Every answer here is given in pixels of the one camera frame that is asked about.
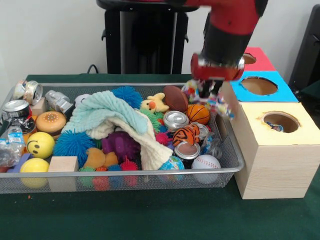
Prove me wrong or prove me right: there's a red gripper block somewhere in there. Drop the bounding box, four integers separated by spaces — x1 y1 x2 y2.
190 52 246 99

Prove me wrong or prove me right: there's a polka dot cloth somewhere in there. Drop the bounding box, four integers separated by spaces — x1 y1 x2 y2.
265 121 285 132
181 79 236 121

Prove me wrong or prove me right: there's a wooden box with three holes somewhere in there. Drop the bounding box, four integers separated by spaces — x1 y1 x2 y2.
219 46 320 200

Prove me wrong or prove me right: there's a shallow clear mesh bin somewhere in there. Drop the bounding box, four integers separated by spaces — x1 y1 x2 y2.
0 82 246 195

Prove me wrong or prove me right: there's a small orange basketball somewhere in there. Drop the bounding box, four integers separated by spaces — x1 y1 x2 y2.
186 103 211 125

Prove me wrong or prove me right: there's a small brown football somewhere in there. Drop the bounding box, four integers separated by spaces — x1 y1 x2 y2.
163 85 189 113

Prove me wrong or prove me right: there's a silver can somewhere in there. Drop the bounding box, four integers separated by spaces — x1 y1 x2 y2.
163 110 190 133

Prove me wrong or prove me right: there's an orange tiger plush ball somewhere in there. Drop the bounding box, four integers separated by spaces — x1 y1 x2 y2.
172 123 201 147

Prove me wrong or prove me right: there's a yellow duck plush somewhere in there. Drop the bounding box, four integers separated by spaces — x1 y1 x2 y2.
139 92 170 113

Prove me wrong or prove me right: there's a white baseball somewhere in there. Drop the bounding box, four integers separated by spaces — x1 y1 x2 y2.
191 154 222 170

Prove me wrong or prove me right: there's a blue globe ball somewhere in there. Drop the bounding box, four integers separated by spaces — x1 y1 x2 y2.
158 155 186 171

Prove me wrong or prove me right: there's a cream knit cloth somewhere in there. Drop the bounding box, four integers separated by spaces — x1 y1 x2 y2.
87 117 175 171

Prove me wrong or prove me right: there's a dark green side table cloth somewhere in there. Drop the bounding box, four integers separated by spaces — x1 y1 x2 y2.
298 79 320 103

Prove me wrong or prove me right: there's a mint green knit cloth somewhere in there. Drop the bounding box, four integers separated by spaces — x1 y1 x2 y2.
61 90 149 136

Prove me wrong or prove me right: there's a blue spiky ball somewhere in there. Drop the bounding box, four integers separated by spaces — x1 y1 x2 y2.
53 128 97 165

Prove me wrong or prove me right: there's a toy burger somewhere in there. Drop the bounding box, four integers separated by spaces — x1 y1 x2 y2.
35 111 68 137

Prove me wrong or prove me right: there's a plain wooden block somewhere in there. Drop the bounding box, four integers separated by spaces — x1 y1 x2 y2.
48 156 80 173

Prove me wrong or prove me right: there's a yellow smiley ball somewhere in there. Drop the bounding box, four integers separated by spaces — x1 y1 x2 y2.
26 131 56 160

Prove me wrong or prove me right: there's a plain yellow ball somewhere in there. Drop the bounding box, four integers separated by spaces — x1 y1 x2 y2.
19 157 50 174

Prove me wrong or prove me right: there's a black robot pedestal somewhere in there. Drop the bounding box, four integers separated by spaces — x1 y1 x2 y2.
96 0 202 75

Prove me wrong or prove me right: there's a black metal frame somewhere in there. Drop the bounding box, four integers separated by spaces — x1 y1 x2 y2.
288 4 320 88

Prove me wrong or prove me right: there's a black cable loop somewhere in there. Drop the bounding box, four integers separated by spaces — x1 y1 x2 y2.
86 63 101 75

